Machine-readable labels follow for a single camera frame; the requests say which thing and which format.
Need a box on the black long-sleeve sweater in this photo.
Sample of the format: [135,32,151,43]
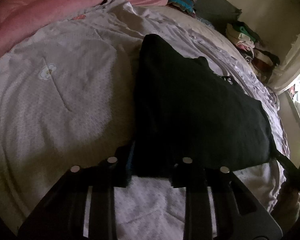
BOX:
[132,34,277,177]

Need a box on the pink comforter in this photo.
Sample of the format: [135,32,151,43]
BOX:
[0,0,170,69]

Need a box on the lilac printed duvet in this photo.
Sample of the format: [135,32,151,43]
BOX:
[0,0,289,233]

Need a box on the dark grey headboard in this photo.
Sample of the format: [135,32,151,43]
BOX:
[194,0,242,32]

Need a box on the cream curtain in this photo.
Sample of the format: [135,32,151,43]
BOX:
[268,34,300,95]

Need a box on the beige bed sheet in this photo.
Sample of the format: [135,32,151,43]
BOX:
[145,6,258,80]

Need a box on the pile of mixed clothes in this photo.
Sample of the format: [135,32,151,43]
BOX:
[225,21,280,83]

